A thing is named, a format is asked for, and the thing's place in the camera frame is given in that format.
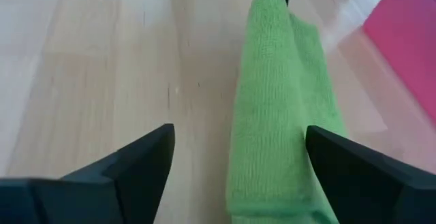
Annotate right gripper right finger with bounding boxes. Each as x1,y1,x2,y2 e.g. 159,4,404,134
305,125,436,224

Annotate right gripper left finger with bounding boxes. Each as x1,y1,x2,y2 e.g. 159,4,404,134
0,123,176,224

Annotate green microfiber towel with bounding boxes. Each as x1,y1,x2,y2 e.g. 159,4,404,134
225,0,349,224

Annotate red plastic tray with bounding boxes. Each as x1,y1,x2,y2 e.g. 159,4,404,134
362,0,436,127

